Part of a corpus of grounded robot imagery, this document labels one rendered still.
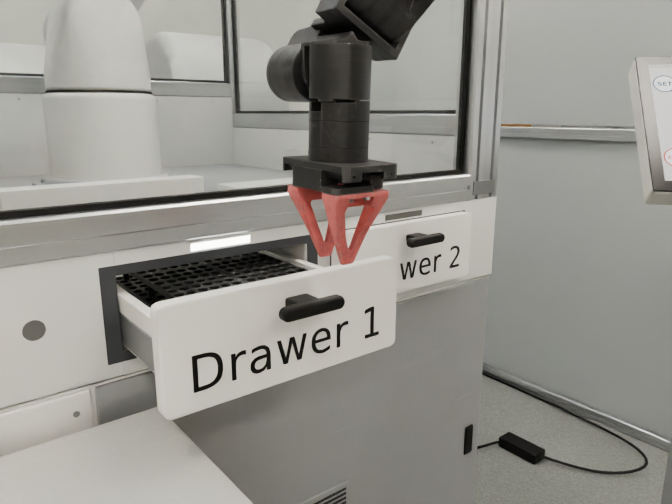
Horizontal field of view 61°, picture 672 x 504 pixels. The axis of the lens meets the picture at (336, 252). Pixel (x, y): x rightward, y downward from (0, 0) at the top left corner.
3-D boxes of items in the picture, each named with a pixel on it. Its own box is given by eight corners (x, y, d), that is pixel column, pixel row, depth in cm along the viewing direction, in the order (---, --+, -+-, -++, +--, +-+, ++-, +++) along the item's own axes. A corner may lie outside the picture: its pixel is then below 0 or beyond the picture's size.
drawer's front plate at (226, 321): (395, 344, 69) (397, 256, 66) (165, 423, 52) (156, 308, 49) (385, 340, 70) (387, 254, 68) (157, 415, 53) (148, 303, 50)
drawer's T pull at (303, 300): (346, 308, 58) (346, 295, 58) (284, 324, 53) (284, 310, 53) (324, 299, 61) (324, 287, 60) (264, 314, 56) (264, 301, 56)
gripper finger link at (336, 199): (342, 248, 62) (344, 161, 59) (387, 264, 56) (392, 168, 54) (289, 258, 57) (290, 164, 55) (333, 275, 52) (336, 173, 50)
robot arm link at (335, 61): (331, 27, 48) (385, 33, 51) (292, 34, 53) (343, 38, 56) (329, 112, 49) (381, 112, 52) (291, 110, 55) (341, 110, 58)
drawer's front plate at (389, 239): (468, 274, 99) (472, 212, 96) (338, 309, 81) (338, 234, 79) (460, 272, 100) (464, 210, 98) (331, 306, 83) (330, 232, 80)
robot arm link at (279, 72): (357, -55, 48) (422, 7, 54) (293, -32, 58) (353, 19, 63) (297, 70, 48) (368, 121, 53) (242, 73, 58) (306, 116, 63)
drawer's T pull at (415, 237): (445, 241, 88) (445, 233, 87) (411, 248, 83) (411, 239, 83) (428, 238, 91) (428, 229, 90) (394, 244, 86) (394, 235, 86)
